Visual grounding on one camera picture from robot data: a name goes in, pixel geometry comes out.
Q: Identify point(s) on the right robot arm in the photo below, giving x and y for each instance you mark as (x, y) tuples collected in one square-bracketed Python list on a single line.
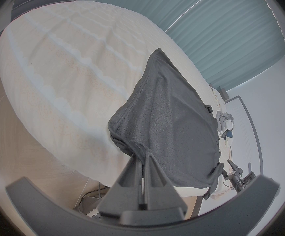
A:
[(245, 184)]

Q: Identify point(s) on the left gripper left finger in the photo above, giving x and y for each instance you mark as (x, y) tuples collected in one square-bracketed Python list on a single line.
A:
[(125, 193)]

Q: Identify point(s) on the grey bedside table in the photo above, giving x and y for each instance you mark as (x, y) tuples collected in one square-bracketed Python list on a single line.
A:
[(224, 93)]

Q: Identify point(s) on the white printed pillow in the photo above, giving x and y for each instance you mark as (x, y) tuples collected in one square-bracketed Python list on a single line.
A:
[(217, 99)]

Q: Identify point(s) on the black chest of drawers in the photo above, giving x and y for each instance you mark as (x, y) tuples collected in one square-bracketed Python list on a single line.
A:
[(29, 5)]

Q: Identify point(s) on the black T-shirt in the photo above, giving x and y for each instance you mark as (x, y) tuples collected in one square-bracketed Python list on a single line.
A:
[(169, 119)]

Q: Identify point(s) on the bed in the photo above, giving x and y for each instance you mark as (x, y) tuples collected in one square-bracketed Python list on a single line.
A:
[(71, 70)]

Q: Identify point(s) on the pile of clothes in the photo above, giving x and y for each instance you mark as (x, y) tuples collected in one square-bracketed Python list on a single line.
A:
[(223, 124)]

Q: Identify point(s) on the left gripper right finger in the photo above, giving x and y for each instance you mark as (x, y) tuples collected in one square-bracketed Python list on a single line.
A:
[(162, 193)]

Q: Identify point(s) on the blue-green curtain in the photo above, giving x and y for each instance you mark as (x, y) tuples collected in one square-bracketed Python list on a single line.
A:
[(144, 8), (231, 45)]

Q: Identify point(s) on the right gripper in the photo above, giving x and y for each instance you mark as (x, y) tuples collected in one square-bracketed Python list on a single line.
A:
[(237, 177)]

